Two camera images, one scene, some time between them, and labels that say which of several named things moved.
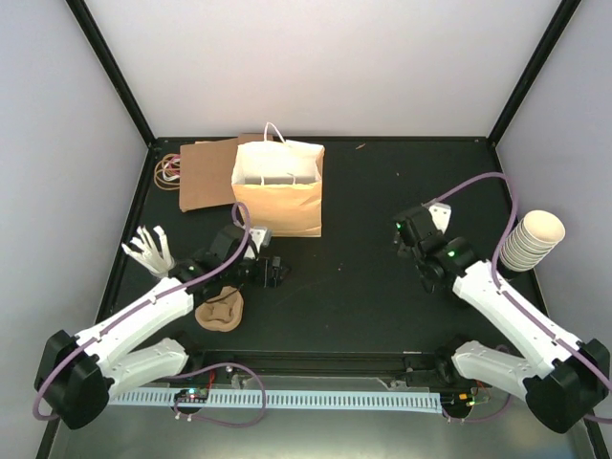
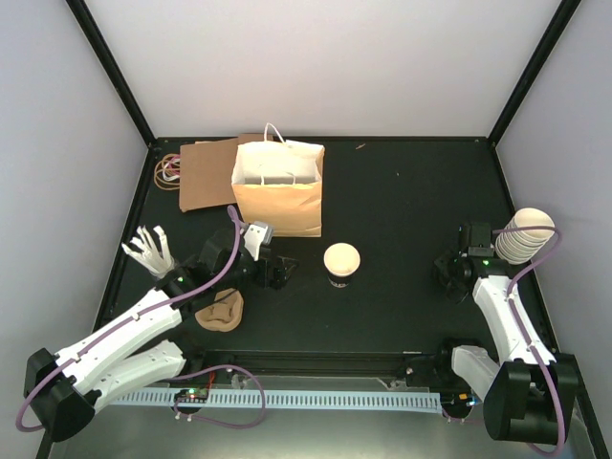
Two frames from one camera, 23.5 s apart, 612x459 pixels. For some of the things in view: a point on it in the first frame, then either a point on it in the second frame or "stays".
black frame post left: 91,30 stays
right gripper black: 400,242 -> 441,267
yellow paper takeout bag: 278,184 stays
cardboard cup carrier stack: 223,313 stays
